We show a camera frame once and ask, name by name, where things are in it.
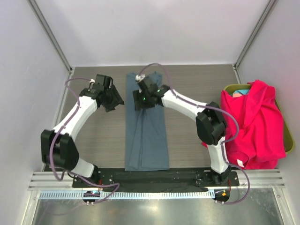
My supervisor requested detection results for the blue-grey t shirt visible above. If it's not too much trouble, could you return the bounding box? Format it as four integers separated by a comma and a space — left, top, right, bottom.
125, 73, 169, 171

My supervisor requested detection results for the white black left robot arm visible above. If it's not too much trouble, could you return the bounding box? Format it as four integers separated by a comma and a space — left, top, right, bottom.
40, 74, 124, 187

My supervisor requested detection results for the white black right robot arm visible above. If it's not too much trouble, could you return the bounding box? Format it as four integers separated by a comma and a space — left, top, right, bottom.
133, 75, 231, 185

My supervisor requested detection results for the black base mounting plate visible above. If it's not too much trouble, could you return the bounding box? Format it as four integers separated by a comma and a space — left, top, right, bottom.
71, 167, 240, 193

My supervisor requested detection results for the salmon pink t shirt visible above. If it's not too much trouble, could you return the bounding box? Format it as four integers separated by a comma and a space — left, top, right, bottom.
232, 92, 243, 98

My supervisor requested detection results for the teal t shirt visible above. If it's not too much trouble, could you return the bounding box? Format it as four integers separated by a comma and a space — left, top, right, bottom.
234, 89, 250, 95

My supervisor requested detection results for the magenta pink t shirt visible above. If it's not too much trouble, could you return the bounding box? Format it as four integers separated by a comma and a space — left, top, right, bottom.
202, 79, 287, 170

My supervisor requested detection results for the olive green plastic bin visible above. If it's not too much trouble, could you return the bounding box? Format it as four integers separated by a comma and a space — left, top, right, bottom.
224, 84, 295, 154

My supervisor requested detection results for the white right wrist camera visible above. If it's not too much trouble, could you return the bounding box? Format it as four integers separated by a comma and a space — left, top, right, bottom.
135, 74, 146, 83

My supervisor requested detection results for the left aluminium corner post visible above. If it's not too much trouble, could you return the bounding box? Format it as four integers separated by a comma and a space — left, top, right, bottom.
27, 0, 72, 73

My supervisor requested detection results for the aluminium corner post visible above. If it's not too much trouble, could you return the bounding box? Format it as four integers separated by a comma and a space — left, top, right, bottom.
233, 0, 278, 71
27, 0, 72, 73

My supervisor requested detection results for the slotted white cable duct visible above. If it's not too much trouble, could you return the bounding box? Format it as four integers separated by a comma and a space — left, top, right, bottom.
39, 189, 215, 200

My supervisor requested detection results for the aluminium frame rail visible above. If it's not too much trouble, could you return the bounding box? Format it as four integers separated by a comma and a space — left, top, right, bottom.
28, 169, 286, 191

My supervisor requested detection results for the right aluminium corner post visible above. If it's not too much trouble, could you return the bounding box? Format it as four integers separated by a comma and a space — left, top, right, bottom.
233, 0, 278, 71

